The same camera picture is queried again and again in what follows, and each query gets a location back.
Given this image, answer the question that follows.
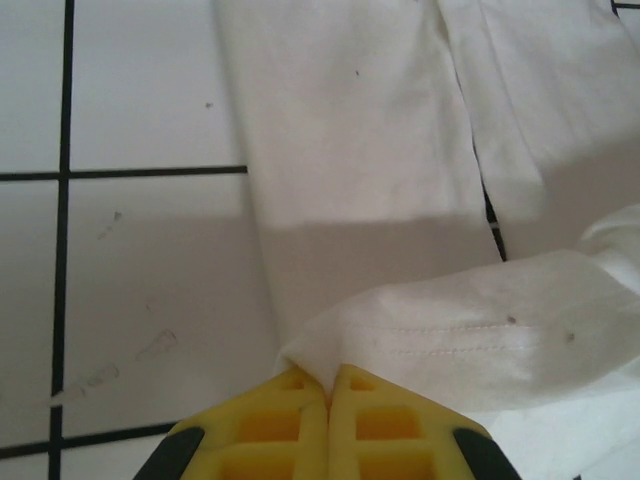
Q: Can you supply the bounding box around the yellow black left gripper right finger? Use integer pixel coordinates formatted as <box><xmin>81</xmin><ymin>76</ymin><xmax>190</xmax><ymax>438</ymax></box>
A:
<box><xmin>327</xmin><ymin>363</ymin><xmax>521</xmax><ymax>480</ymax></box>

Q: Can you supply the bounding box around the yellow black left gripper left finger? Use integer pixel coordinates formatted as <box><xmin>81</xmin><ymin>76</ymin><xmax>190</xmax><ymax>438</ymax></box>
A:
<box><xmin>139</xmin><ymin>368</ymin><xmax>330</xmax><ymax>480</ymax></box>

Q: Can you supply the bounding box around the white t-shirt with black print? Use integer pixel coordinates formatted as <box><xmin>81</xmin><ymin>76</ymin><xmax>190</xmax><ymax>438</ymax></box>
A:
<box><xmin>212</xmin><ymin>0</ymin><xmax>640</xmax><ymax>480</ymax></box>

